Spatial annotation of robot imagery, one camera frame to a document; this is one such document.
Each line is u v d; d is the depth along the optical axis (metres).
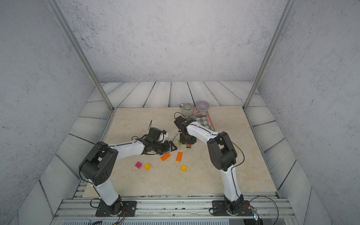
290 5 0.70
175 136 1.04
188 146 0.96
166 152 0.82
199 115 1.15
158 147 0.80
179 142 0.86
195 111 1.17
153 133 0.76
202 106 1.18
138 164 0.87
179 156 0.92
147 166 0.89
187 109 1.16
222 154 0.53
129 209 0.73
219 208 0.72
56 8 0.71
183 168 0.87
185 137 0.82
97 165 0.48
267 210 0.73
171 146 0.83
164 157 0.91
